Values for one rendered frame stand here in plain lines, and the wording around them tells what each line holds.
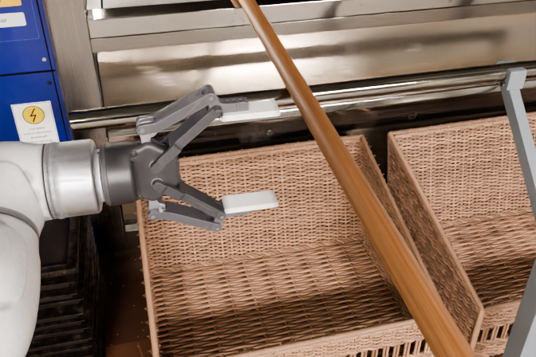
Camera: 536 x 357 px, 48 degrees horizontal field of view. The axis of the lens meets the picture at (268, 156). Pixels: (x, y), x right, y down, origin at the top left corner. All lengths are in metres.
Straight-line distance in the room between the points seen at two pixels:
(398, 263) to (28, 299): 0.35
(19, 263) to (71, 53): 0.71
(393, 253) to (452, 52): 0.95
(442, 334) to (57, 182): 0.43
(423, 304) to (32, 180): 0.43
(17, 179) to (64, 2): 0.59
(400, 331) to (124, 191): 0.66
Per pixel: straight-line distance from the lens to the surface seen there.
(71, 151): 0.71
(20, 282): 0.61
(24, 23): 1.22
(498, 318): 1.28
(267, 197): 0.78
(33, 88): 1.27
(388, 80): 0.98
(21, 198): 0.69
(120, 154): 0.70
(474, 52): 1.52
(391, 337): 1.19
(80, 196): 0.70
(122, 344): 1.34
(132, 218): 1.46
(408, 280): 0.57
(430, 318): 0.55
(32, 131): 1.32
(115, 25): 1.24
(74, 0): 1.23
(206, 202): 0.76
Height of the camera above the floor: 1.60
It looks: 34 degrees down
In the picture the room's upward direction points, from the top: straight up
